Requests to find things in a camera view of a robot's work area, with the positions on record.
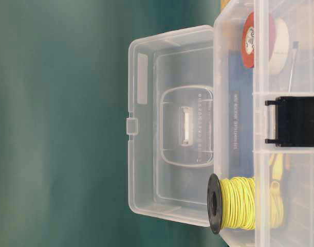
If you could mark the clear plastic toolbox lid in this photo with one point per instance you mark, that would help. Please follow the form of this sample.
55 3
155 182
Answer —
170 124

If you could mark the clear plastic toolbox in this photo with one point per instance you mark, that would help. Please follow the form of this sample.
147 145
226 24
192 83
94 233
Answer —
295 79

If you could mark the black toolbox latch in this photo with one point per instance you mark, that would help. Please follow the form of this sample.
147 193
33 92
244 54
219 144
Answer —
294 121

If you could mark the blue cardboard box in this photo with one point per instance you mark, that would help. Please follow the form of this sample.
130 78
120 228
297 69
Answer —
240 117

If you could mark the red tape roll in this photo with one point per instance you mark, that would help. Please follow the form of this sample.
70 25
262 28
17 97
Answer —
248 40

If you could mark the white tape roll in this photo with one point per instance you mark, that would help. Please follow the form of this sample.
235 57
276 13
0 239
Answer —
281 47

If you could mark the yellow wire spool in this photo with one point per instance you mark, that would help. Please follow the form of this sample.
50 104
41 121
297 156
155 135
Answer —
231 203

